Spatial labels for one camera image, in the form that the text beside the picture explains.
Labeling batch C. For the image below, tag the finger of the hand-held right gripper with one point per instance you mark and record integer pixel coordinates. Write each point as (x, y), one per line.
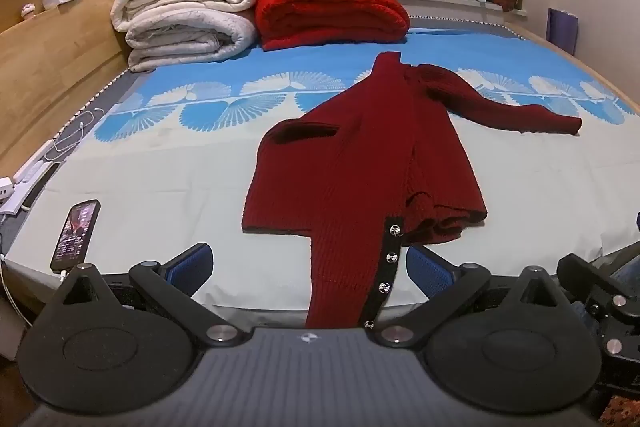
(580, 272)

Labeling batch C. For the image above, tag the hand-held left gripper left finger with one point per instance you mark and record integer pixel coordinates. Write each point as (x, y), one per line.
(192, 264)

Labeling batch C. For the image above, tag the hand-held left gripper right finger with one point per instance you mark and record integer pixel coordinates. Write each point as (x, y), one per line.
(429, 272)

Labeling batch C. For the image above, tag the dark red knit cardigan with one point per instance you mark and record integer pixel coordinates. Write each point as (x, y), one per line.
(350, 157)

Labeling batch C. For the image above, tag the blue patterned bed sheet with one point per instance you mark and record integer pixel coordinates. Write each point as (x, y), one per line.
(175, 187)

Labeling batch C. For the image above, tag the black smartphone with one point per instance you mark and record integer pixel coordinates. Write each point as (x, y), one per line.
(75, 234)

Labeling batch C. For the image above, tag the white power strip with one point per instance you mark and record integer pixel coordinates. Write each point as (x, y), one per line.
(32, 167)
(14, 197)

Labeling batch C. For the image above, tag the purple box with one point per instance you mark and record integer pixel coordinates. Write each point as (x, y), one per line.
(563, 32)

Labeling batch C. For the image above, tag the wooden headboard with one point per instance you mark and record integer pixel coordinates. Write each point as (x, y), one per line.
(60, 57)

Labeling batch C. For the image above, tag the red folded blanket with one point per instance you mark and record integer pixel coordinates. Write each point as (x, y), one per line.
(325, 12)

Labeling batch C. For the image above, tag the small figurine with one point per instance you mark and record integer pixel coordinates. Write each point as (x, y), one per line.
(28, 11)

